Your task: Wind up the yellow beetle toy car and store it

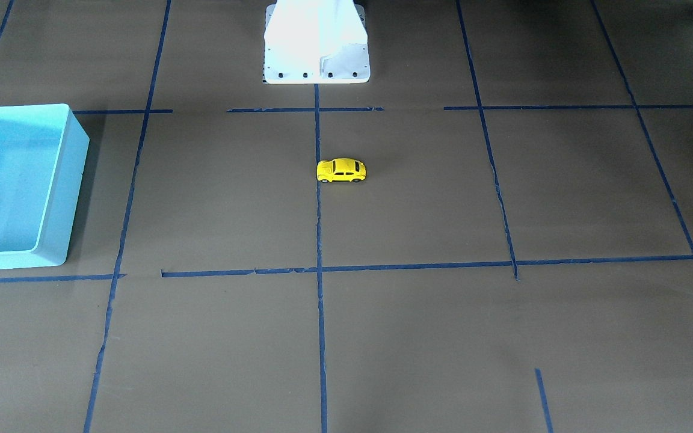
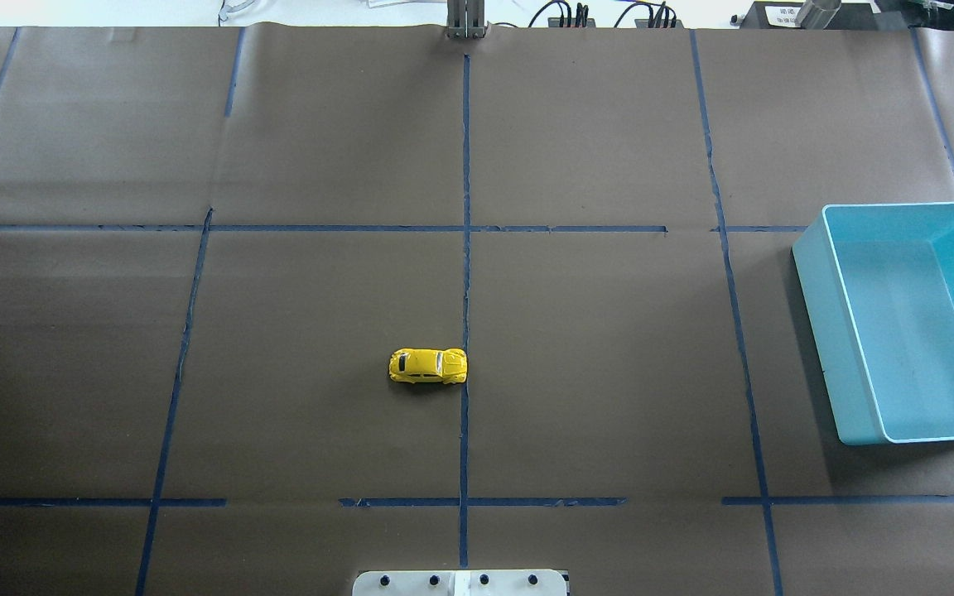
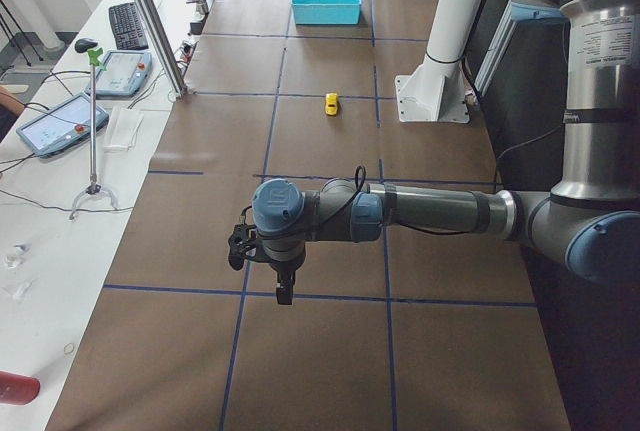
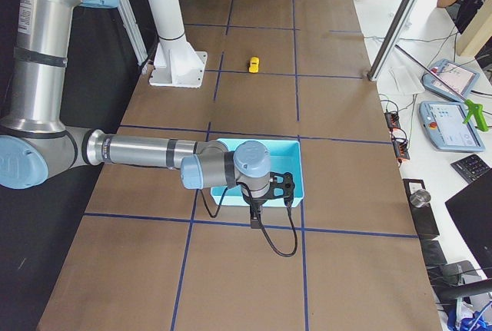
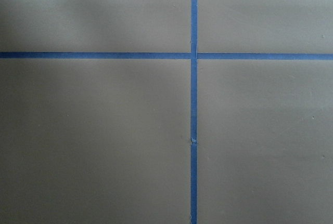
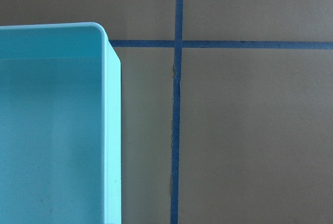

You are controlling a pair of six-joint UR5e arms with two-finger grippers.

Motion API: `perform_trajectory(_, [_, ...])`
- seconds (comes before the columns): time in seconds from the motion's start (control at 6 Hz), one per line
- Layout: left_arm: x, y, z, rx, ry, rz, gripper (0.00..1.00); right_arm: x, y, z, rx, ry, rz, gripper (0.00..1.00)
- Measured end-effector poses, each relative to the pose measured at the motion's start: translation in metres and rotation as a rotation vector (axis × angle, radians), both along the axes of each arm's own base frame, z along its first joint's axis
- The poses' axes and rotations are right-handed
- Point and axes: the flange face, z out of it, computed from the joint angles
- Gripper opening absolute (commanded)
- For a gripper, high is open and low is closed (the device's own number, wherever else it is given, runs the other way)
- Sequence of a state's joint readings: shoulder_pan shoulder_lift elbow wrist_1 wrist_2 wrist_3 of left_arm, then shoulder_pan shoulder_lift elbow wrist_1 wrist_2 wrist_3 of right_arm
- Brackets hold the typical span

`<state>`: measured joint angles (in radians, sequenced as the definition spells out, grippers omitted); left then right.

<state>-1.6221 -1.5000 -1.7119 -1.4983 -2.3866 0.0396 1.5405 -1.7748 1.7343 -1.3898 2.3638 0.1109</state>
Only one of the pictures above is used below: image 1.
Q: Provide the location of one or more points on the yellow beetle toy car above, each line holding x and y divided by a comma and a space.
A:
341, 170

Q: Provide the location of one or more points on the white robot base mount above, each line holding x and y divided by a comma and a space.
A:
315, 42

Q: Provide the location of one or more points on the light blue plastic bin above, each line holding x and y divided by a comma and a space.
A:
43, 149

